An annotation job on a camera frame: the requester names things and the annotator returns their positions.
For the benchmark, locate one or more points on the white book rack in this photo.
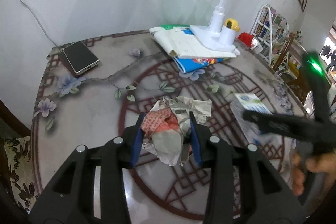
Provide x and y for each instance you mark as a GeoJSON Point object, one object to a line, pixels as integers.
{"type": "Point", "coordinates": [271, 30]}

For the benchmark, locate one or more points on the floral chair cushion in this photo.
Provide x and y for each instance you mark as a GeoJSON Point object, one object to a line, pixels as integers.
{"type": "Point", "coordinates": [19, 161]}

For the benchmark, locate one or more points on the white desk lamp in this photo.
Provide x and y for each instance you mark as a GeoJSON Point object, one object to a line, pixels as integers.
{"type": "Point", "coordinates": [216, 36]}

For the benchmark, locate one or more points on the red bag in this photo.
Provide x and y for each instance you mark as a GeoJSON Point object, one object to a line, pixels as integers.
{"type": "Point", "coordinates": [246, 39]}

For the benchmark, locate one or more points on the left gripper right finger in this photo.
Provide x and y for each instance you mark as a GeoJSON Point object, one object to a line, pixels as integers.
{"type": "Point", "coordinates": [244, 187]}

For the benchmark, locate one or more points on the wooden dining chair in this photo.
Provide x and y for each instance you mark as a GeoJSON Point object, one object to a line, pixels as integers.
{"type": "Point", "coordinates": [289, 61]}

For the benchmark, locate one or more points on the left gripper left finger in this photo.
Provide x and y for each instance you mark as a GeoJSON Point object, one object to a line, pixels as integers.
{"type": "Point", "coordinates": [88, 187]}

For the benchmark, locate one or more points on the person right hand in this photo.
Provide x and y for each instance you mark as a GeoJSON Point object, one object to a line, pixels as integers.
{"type": "Point", "coordinates": [318, 164]}

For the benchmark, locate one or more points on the blue cartoon book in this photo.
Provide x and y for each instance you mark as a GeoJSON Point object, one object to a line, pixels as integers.
{"type": "Point", "coordinates": [190, 65]}

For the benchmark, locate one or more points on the newspaper ball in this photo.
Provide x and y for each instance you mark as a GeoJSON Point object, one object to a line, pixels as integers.
{"type": "Point", "coordinates": [167, 127]}

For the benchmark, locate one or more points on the black smartphone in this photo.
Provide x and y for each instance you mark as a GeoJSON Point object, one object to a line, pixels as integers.
{"type": "Point", "coordinates": [78, 58]}

